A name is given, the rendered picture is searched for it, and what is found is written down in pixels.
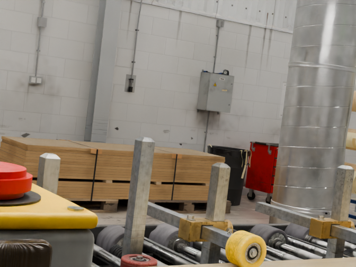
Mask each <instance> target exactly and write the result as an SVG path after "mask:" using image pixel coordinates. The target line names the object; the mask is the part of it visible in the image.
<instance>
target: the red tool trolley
mask: <svg viewBox="0 0 356 267"><path fill-rule="evenodd" d="M250 143H251V146H250V150H251V152H252V156H251V167H249V165H248V168H247V177H246V185H245V187H246V188H248V189H249V193H248V194H247V198H248V199H249V200H253V199H254V198H255V193H254V190H257V191H261V192H265V193H268V194H267V198H266V203H268V204H270V202H271V199H272V193H273V185H274V177H275V169H276V164H277V155H278V147H279V144H275V143H261V142H257V141H250Z"/></svg>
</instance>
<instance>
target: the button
mask: <svg viewBox="0 0 356 267"><path fill-rule="evenodd" d="M32 177H33V175H32V174H30V173H27V172H26V168H25V167H23V166H21V165H16V164H12V163H6V162H0V200H11V199H18V198H21V197H23V196H24V193H26V192H29V191H31V187H32Z"/></svg>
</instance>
